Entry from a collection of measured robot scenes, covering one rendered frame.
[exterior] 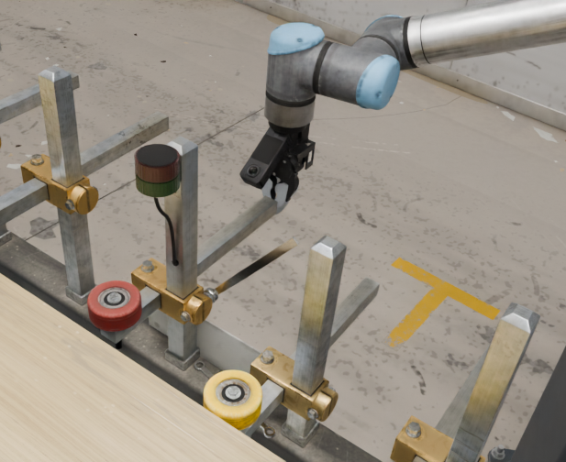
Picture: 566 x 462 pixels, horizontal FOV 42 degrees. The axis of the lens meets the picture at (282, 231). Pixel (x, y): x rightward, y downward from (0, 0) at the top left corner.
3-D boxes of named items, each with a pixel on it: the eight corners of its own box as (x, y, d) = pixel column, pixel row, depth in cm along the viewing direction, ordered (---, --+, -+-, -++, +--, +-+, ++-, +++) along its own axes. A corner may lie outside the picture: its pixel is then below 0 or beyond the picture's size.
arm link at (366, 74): (408, 44, 122) (339, 27, 126) (388, 71, 114) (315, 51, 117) (398, 94, 128) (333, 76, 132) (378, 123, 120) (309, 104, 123)
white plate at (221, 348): (150, 323, 135) (149, 283, 128) (264, 393, 124) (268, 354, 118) (149, 324, 134) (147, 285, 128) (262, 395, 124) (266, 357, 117)
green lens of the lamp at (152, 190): (156, 167, 103) (156, 154, 102) (189, 183, 101) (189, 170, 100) (126, 185, 99) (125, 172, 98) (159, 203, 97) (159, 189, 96)
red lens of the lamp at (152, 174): (156, 152, 102) (155, 138, 100) (189, 168, 99) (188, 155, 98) (125, 170, 98) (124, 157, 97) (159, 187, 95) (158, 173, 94)
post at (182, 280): (182, 357, 132) (179, 131, 102) (196, 367, 131) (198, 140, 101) (169, 369, 130) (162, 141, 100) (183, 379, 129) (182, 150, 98)
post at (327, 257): (292, 445, 125) (325, 229, 95) (309, 456, 124) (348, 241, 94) (281, 459, 123) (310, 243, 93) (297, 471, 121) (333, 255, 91)
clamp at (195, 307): (152, 278, 127) (151, 257, 123) (213, 313, 121) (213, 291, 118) (129, 295, 123) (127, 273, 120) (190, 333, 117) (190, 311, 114)
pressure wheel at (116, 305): (118, 321, 121) (114, 269, 114) (154, 344, 118) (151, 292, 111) (82, 349, 116) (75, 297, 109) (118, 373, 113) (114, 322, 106)
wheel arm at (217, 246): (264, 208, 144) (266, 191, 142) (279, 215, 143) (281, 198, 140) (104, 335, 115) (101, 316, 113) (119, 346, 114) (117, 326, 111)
